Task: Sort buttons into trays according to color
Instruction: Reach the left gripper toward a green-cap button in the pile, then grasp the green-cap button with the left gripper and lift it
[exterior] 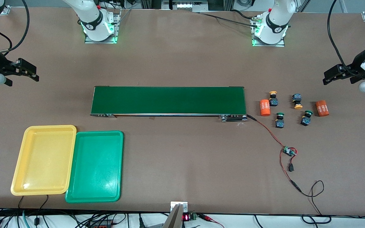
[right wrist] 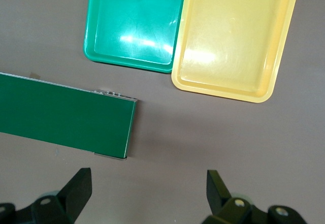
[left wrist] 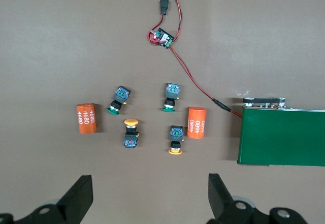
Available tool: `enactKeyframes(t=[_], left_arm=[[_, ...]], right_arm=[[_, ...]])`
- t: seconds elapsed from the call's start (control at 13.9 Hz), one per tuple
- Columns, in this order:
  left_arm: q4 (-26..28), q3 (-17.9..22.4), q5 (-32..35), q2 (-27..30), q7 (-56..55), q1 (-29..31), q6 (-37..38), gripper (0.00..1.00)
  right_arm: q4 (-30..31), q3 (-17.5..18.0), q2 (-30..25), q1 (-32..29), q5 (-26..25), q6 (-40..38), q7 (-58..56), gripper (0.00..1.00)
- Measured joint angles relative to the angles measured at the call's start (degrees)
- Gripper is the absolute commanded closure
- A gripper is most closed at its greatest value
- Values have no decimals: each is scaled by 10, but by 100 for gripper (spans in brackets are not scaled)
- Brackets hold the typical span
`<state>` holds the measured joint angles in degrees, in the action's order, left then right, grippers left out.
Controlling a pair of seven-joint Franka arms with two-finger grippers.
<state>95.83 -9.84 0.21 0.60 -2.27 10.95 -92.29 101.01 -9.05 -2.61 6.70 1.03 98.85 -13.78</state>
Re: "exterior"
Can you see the green plastic tray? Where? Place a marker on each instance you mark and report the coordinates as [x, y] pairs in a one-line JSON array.
[[95, 166]]

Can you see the orange cylinder with white print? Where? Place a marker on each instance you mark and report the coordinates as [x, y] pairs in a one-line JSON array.
[[265, 107], [322, 108]]

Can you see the red digit display module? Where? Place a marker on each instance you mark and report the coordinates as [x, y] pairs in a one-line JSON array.
[[187, 217]]

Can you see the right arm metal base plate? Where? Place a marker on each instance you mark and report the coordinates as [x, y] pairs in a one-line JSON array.
[[89, 40]]

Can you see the yellow plastic tray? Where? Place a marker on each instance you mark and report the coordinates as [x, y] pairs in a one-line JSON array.
[[43, 158]]

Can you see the yellow cap push button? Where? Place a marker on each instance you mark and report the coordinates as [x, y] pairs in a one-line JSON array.
[[297, 98], [273, 100]]

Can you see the green conveyor belt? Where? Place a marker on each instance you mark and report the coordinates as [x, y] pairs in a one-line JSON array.
[[154, 99]]

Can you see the red clip lead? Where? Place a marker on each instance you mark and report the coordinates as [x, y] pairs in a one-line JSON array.
[[211, 219]]

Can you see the small green circuit board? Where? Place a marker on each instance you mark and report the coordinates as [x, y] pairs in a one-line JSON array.
[[288, 151]]

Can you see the silver lit device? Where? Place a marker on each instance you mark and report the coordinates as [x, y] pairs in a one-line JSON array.
[[184, 5]]

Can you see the metal mounting bracket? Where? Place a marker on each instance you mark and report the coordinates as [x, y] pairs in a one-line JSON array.
[[177, 215]]

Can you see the small black plug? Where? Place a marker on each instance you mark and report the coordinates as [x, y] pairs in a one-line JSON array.
[[291, 167]]

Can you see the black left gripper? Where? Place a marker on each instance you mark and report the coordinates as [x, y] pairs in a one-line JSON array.
[[355, 65]]

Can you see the green cap push button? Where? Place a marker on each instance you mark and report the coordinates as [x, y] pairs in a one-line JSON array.
[[279, 122], [305, 119]]

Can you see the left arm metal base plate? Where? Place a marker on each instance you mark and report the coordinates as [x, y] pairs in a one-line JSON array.
[[280, 44]]

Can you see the red power strip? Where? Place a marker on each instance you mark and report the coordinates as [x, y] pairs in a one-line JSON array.
[[101, 225]]

